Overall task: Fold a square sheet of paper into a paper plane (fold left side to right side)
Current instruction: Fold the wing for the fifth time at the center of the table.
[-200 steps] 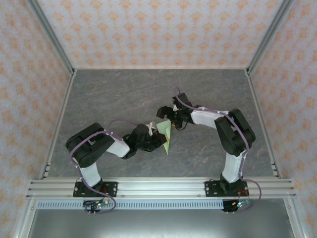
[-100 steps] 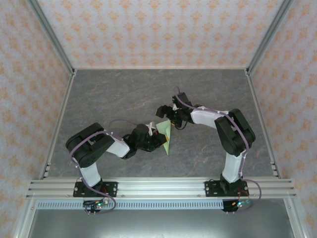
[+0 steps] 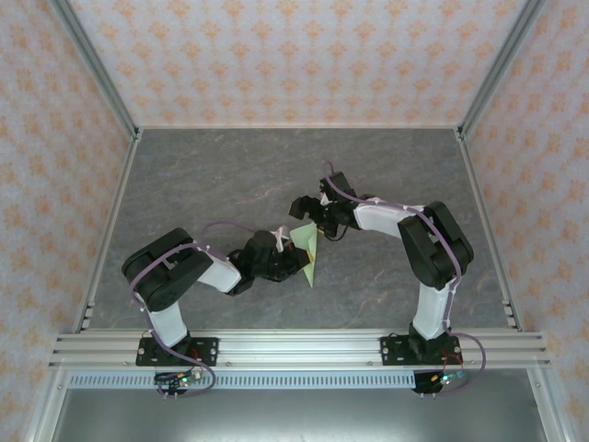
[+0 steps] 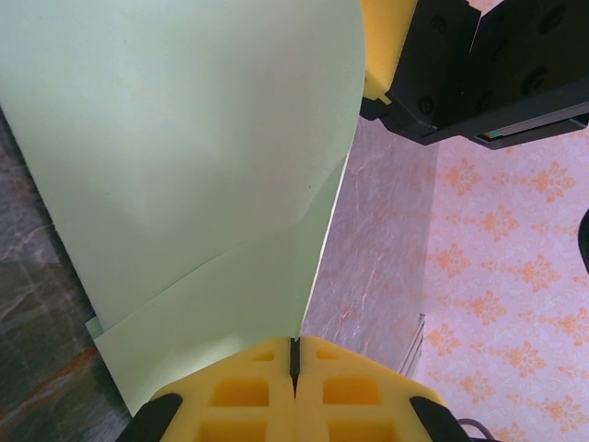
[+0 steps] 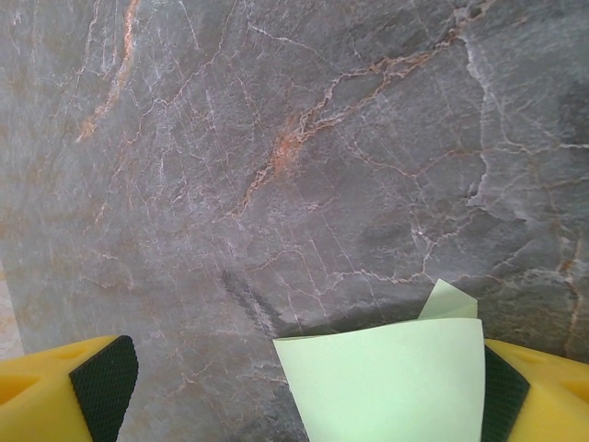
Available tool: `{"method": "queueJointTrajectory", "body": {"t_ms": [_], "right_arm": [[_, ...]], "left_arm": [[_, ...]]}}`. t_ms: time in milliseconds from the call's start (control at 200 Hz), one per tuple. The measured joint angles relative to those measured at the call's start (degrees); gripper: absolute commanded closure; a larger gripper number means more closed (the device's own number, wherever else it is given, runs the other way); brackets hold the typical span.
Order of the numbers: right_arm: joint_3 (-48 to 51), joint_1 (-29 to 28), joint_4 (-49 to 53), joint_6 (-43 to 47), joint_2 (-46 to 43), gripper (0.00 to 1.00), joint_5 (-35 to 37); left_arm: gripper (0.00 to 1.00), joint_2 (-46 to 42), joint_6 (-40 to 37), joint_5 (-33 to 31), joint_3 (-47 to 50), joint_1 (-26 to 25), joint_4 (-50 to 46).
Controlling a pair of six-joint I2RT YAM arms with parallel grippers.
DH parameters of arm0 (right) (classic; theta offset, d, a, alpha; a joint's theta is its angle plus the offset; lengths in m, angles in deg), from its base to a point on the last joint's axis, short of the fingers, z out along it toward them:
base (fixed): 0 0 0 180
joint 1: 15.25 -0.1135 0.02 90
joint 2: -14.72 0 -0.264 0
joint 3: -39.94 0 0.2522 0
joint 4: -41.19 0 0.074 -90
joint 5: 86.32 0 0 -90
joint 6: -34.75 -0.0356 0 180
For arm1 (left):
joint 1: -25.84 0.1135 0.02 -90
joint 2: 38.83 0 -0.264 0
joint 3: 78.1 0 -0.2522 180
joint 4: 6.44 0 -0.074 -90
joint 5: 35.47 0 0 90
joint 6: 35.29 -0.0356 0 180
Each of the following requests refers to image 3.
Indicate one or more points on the light green paper sheet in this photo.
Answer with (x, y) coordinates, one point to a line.
(306, 239)

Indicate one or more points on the small circuit board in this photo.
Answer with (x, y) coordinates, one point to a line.
(446, 378)
(181, 378)

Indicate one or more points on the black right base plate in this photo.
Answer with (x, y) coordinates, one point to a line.
(396, 352)

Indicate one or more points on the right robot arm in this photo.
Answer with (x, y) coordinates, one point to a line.
(437, 248)

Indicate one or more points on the grey metal shelf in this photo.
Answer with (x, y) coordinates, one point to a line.
(294, 414)

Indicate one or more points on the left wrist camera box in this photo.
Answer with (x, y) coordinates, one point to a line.
(280, 235)

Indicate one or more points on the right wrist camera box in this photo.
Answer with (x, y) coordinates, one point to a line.
(326, 200)

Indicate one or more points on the aluminium side rail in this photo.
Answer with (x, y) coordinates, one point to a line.
(110, 221)
(485, 221)

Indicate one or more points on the aluminium frame post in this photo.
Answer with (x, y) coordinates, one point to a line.
(547, 410)
(92, 64)
(504, 64)
(46, 410)

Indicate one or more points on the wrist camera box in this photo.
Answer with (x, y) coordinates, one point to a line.
(326, 200)
(280, 235)

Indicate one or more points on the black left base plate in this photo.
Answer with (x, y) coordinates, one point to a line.
(204, 352)

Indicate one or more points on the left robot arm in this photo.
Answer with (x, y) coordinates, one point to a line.
(161, 276)

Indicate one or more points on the aluminium mounting beam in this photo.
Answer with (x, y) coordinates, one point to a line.
(299, 350)

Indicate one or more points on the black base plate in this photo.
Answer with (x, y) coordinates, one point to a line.
(396, 352)
(204, 352)

